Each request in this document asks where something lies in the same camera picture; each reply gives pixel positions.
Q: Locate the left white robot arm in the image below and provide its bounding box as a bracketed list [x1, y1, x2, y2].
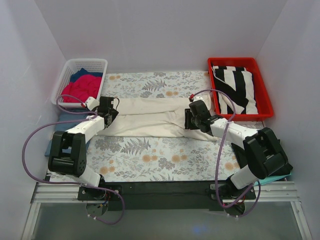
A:
[48, 96, 119, 187]

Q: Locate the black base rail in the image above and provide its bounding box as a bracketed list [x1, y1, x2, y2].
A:
[77, 180, 247, 211]

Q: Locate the red plastic bin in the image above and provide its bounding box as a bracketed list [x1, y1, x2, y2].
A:
[207, 57, 274, 122]

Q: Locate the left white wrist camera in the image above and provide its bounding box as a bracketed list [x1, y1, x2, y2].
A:
[84, 96, 100, 111]

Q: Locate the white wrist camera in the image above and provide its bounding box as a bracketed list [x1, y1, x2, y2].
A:
[188, 94, 204, 103]
[84, 96, 100, 111]

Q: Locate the white plastic laundry basket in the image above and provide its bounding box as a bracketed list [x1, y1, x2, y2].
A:
[51, 58, 108, 105]

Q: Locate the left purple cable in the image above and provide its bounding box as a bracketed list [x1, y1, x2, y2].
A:
[21, 94, 125, 225]

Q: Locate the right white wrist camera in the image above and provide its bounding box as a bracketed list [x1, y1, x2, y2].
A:
[188, 94, 204, 103]

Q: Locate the cream white t-shirt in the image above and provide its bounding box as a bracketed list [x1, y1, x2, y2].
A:
[97, 97, 217, 142]

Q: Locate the black white striped shirt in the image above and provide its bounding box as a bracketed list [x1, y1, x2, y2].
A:
[211, 65, 258, 115]

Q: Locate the black folded t-shirt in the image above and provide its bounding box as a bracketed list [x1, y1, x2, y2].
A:
[231, 139, 293, 180]

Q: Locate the aluminium frame rail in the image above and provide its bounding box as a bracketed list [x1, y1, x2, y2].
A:
[21, 181, 312, 240]

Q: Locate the navy blue t-shirt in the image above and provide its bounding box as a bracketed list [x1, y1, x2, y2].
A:
[69, 68, 103, 83]

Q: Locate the floral table mat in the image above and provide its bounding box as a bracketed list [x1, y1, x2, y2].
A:
[87, 71, 240, 182]

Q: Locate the red crumpled t-shirt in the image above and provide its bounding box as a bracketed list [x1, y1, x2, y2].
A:
[61, 74, 102, 103]

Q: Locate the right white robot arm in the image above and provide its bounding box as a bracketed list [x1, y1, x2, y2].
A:
[184, 100, 293, 197]

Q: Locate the teal folded t-shirt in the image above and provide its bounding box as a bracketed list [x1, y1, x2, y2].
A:
[259, 174, 289, 186]

